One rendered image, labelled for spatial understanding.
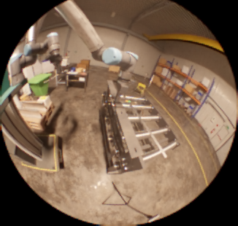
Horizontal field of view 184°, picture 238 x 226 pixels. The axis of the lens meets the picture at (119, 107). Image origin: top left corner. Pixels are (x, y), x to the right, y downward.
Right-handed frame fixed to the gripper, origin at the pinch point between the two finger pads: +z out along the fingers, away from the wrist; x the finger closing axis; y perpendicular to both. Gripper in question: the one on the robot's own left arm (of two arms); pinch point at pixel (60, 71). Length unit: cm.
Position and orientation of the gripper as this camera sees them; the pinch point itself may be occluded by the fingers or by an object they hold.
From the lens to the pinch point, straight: 63.9
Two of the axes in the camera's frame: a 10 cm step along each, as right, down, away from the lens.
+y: 9.5, -2.9, 1.3
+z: 1.5, 7.9, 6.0
